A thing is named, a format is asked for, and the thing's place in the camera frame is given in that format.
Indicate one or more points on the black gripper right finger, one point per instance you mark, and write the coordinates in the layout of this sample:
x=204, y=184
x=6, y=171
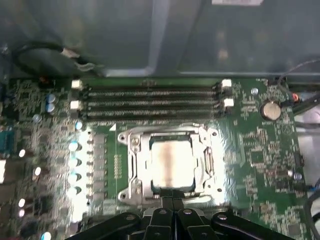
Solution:
x=190, y=220

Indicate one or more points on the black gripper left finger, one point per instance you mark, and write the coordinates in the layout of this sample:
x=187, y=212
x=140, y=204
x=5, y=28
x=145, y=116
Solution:
x=166, y=220

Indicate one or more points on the silver CPU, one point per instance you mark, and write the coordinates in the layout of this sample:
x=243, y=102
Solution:
x=172, y=165

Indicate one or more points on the thin metal locking lever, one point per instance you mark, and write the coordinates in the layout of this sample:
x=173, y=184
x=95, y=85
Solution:
x=129, y=162

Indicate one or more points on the metal socket cover frame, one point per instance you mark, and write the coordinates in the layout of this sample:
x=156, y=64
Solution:
x=143, y=155

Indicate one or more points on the CPU socket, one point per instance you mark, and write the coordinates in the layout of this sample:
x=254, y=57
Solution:
x=125, y=143

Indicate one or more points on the green motherboard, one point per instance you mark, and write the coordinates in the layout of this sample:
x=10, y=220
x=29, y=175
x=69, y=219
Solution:
x=262, y=155

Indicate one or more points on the RAM slot with black clips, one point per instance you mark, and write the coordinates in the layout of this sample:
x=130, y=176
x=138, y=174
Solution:
x=150, y=113
x=150, y=94

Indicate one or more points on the RAM slot with white clips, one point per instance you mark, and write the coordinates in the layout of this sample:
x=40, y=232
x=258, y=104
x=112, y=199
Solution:
x=150, y=88
x=150, y=103

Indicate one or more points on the coin cell battery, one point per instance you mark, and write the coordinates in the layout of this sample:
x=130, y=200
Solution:
x=270, y=111

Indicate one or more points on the blue port connector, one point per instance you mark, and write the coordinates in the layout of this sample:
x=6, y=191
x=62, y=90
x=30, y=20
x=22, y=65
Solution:
x=5, y=140

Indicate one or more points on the open grey PC case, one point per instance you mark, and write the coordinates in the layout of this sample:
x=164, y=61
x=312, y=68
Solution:
x=125, y=30

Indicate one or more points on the white case wall sticker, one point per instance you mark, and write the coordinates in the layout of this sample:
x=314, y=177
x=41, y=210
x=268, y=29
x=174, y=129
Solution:
x=237, y=2

